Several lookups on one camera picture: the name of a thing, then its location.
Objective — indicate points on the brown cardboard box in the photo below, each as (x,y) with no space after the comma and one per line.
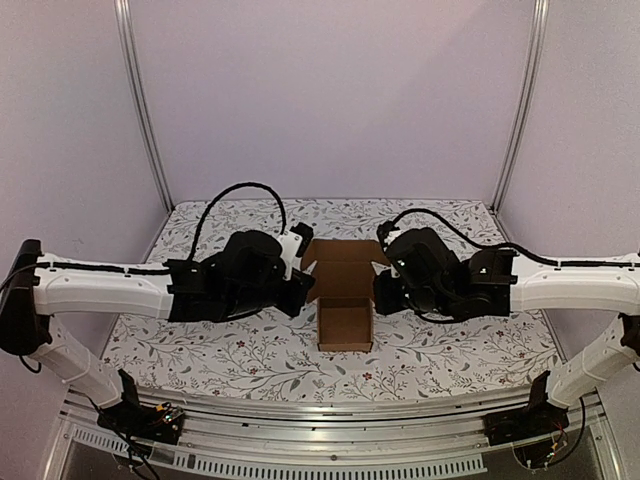
(343,290)

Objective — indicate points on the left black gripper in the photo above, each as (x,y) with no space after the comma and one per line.
(303,283)

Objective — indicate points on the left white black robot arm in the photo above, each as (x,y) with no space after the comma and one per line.
(254,271)

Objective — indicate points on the front aluminium rail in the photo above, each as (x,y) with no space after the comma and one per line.
(413,439)

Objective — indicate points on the left aluminium frame post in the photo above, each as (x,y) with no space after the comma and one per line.
(133,72)

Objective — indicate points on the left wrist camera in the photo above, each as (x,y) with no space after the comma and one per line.
(294,243)

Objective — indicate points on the aluminium frame post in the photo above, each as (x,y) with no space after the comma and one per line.
(531,67)
(133,72)

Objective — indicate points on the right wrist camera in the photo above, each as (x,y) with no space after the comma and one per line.
(386,233)

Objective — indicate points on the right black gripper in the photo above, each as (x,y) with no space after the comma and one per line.
(388,293)

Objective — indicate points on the right aluminium frame post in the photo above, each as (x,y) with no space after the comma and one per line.
(531,67)

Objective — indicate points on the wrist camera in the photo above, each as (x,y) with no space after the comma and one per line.
(294,243)
(386,233)

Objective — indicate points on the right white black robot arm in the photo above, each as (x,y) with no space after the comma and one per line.
(426,277)

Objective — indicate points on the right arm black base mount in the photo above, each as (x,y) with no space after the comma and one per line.
(537,417)

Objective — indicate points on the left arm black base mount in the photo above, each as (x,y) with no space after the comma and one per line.
(161,423)

